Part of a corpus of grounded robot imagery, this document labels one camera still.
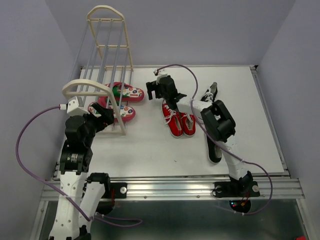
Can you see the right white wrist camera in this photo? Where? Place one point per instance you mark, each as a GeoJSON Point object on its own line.
{"type": "Point", "coordinates": [160, 73]}

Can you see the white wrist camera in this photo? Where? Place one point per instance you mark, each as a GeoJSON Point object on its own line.
{"type": "Point", "coordinates": [160, 73]}
{"type": "Point", "coordinates": [74, 107]}

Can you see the red canvas sneaker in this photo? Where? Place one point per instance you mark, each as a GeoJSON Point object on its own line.
{"type": "Point", "coordinates": [188, 124]}
{"type": "Point", "coordinates": [173, 120]}

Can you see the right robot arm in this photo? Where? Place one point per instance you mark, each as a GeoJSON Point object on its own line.
{"type": "Point", "coordinates": [219, 125]}

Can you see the red canvas sneaker right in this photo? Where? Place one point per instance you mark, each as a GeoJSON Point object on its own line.
{"type": "Point", "coordinates": [188, 124]}

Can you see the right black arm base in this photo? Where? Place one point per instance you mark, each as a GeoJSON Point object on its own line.
{"type": "Point", "coordinates": [239, 200]}

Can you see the black canvas sneaker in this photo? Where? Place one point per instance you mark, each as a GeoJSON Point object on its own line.
{"type": "Point", "coordinates": [210, 94]}
{"type": "Point", "coordinates": [214, 152]}

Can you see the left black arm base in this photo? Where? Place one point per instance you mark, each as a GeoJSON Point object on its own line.
{"type": "Point", "coordinates": [101, 199]}

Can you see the cream shoe shelf with metal rods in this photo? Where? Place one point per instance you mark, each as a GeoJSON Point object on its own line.
{"type": "Point", "coordinates": [105, 62]}

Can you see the aluminium mounting rail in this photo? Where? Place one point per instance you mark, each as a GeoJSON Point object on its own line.
{"type": "Point", "coordinates": [201, 188]}

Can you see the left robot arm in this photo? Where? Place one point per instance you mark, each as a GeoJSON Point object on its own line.
{"type": "Point", "coordinates": [80, 192]}

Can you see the red canvas sneaker left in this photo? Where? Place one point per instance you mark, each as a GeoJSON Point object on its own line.
{"type": "Point", "coordinates": [173, 120]}

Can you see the pink sandal with green strap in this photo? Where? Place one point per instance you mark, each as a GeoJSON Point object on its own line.
{"type": "Point", "coordinates": [127, 113]}

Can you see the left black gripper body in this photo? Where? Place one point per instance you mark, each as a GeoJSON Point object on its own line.
{"type": "Point", "coordinates": [96, 124]}

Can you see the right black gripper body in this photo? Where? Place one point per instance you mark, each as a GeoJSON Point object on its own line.
{"type": "Point", "coordinates": [153, 85]}

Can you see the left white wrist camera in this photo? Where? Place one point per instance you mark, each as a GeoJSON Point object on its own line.
{"type": "Point", "coordinates": [74, 107]}

